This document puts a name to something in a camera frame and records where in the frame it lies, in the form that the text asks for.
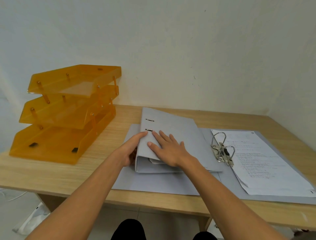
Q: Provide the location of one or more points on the person's left forearm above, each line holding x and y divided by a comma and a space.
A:
81, 197

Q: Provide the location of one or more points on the person's right middle finger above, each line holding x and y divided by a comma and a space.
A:
166, 137

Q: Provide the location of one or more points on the person's left hand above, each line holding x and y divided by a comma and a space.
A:
126, 152

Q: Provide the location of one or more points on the stack of printed paper sheets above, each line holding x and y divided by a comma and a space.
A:
266, 168

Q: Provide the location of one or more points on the person's left leg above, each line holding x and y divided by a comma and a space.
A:
129, 231

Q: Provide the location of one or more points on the person's right forearm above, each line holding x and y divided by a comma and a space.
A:
229, 205

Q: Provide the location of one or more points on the wooden table leg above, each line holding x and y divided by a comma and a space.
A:
204, 222
50, 201

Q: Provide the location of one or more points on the person's right little finger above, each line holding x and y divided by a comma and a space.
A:
182, 145

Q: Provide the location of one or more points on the orange three-tier document tray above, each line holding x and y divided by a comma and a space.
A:
66, 116

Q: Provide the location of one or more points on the metal lever arch mechanism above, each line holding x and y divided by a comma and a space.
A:
222, 153

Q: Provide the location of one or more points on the person's right thumb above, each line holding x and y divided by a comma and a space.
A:
153, 148

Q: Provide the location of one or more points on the person's leg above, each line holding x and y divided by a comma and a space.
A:
129, 231
205, 236

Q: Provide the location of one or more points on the person's right hand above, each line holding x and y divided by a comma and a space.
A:
172, 153

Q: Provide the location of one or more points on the grey lever arch binder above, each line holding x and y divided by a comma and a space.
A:
160, 183
177, 126

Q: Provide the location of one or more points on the person's right leg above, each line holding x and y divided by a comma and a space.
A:
205, 236

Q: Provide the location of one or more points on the white paper inside closed binder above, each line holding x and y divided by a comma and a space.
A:
154, 161

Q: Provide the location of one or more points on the open grey lever arch binder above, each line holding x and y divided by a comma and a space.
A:
160, 183

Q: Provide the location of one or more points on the person's left thumb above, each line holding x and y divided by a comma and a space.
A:
138, 138

